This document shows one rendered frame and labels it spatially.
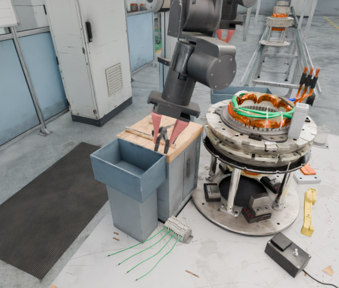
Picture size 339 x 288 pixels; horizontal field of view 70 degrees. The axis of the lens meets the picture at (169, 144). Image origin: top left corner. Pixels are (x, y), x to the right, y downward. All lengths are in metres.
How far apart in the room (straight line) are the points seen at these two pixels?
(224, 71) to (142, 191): 0.34
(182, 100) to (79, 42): 2.38
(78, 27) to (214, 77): 2.42
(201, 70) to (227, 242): 0.57
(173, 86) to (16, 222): 1.83
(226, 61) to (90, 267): 0.64
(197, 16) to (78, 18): 2.34
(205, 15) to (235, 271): 0.63
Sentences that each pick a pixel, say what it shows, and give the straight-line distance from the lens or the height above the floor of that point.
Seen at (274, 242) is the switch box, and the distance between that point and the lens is 0.79.
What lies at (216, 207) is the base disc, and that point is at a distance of 0.87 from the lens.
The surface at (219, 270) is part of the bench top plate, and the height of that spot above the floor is 0.78.
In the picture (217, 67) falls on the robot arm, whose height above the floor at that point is 1.33.
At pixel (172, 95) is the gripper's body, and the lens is 0.46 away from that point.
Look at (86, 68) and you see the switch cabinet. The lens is 2.83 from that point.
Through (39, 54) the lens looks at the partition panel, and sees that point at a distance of 3.03.
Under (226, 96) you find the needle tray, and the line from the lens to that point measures 1.04.
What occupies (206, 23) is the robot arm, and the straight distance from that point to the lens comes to 0.45.
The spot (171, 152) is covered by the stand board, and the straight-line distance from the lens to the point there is 0.64.
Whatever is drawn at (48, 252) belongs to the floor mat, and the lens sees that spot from 1.86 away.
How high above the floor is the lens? 1.44
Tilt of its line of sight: 33 degrees down
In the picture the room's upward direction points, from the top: straight up
